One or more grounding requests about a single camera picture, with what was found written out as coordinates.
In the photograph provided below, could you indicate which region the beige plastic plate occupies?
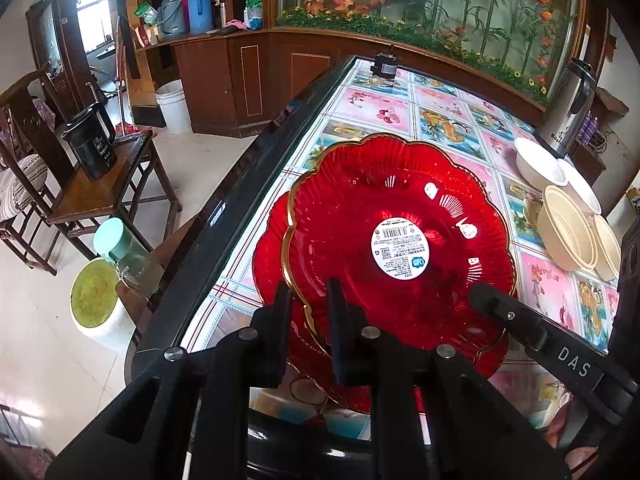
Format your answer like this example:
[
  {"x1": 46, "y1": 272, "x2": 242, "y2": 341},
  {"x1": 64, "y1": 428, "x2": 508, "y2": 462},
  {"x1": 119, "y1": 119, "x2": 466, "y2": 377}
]
[
  {"x1": 537, "y1": 185, "x2": 598, "y2": 272},
  {"x1": 592, "y1": 214, "x2": 620, "y2": 282}
]

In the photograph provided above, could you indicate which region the gold rimmed red plate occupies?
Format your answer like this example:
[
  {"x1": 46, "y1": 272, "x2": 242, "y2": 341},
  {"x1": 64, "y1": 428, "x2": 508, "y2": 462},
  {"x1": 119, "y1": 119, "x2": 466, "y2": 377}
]
[{"x1": 281, "y1": 133, "x2": 516, "y2": 376}]

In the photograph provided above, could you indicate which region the person's right hand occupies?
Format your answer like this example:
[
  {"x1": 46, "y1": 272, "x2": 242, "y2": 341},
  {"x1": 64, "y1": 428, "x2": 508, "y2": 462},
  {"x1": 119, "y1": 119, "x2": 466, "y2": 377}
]
[{"x1": 544, "y1": 398, "x2": 599, "y2": 479}]

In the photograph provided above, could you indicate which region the white bowl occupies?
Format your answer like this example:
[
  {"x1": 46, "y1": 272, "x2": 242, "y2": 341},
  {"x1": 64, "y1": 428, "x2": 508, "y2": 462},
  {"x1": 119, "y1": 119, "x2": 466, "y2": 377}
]
[
  {"x1": 558, "y1": 159, "x2": 602, "y2": 216},
  {"x1": 514, "y1": 138, "x2": 567, "y2": 191}
]

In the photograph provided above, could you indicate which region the green round stool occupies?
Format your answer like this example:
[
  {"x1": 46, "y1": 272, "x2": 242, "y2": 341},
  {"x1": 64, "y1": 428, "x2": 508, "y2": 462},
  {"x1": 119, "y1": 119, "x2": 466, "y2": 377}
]
[{"x1": 70, "y1": 258, "x2": 119, "y2": 328}]

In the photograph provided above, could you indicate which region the glass jar green lid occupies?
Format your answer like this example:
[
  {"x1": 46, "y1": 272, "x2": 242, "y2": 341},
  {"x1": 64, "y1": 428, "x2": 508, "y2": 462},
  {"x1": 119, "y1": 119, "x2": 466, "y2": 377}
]
[{"x1": 93, "y1": 218, "x2": 164, "y2": 298}]

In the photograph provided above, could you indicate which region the wooden side table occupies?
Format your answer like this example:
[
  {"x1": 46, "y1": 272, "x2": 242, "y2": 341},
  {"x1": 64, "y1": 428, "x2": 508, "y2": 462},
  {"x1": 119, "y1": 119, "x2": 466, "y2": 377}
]
[{"x1": 48, "y1": 129, "x2": 182, "y2": 250}]

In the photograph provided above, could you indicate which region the stainless steel thermos pot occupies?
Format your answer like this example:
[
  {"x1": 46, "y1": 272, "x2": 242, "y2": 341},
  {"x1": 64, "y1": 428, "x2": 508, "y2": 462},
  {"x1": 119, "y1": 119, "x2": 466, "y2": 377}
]
[{"x1": 534, "y1": 58, "x2": 597, "y2": 158}]

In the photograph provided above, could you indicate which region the white plastic bucket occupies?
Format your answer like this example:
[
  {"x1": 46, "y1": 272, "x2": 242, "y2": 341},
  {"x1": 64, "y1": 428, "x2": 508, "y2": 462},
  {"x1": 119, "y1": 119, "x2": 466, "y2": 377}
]
[{"x1": 155, "y1": 79, "x2": 192, "y2": 134}]

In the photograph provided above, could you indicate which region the wooden cabinet counter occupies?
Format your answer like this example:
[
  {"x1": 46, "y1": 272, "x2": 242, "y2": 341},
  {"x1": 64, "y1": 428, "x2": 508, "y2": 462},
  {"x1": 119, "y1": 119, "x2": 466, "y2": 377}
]
[{"x1": 136, "y1": 26, "x2": 544, "y2": 138}]

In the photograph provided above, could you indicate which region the black electric kettle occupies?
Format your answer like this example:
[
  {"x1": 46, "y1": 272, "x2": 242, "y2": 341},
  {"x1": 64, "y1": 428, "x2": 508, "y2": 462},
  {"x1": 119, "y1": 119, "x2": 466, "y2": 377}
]
[{"x1": 63, "y1": 102, "x2": 117, "y2": 180}]

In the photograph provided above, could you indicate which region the small black device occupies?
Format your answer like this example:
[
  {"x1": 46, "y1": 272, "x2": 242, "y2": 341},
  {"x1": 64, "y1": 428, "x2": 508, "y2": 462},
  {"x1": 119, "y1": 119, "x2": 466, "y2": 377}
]
[{"x1": 370, "y1": 52, "x2": 398, "y2": 79}]

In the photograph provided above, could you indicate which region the wooden chair with cushion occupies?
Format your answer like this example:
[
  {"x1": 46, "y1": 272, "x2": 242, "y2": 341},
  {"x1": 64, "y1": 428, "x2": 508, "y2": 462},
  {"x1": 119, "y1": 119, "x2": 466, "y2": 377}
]
[{"x1": 1, "y1": 65, "x2": 61, "y2": 275}]

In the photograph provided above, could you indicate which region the artificial flower glass display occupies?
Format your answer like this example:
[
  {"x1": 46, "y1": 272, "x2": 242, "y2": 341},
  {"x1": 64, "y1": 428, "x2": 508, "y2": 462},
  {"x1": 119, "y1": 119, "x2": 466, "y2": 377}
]
[{"x1": 278, "y1": 0, "x2": 585, "y2": 103}]

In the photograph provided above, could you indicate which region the grey thermos jug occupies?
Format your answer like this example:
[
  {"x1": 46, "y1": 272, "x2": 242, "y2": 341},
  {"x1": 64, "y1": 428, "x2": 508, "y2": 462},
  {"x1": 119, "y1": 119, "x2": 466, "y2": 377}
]
[{"x1": 158, "y1": 0, "x2": 186, "y2": 40}]

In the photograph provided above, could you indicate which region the blue thermos jug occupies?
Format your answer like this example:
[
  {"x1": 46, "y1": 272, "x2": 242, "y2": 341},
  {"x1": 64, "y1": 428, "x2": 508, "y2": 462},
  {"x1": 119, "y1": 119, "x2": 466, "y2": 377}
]
[{"x1": 186, "y1": 0, "x2": 214, "y2": 35}]

